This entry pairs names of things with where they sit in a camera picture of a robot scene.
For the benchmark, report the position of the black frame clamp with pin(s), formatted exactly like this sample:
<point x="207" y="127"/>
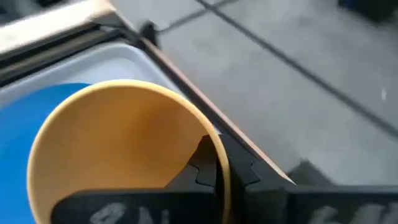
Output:
<point x="149" y="32"/>

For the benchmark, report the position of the grey plastic tray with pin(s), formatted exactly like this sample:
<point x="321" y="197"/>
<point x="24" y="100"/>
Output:
<point x="102" y="63"/>

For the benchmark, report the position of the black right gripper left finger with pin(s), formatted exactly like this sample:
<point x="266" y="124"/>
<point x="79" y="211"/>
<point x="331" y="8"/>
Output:
<point x="186" y="205"/>

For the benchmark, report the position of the dark bulky object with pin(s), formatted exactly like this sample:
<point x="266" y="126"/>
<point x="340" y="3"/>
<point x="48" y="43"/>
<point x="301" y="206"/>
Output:
<point x="370" y="9"/>

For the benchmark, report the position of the yellow plastic cup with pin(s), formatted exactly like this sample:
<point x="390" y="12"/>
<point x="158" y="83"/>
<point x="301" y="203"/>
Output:
<point x="118" y="140"/>

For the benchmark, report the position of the blue round plate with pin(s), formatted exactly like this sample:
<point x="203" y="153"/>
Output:
<point x="18" y="140"/>

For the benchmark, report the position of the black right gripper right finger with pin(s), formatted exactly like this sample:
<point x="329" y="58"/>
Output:
<point x="280" y="205"/>

